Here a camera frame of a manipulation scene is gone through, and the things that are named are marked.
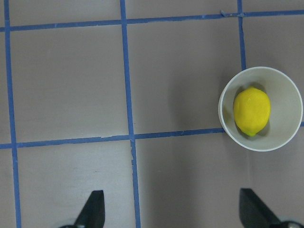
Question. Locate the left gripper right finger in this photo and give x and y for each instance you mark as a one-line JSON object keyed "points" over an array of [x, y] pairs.
{"points": [[254, 213]]}

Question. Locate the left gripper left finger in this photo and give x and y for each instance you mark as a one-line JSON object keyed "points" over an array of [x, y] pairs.
{"points": [[93, 213]]}

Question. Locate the white ceramic bowl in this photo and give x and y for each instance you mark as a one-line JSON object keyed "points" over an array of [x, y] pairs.
{"points": [[286, 108]]}

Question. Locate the yellow lemon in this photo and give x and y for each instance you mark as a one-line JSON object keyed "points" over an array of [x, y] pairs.
{"points": [[251, 109]]}

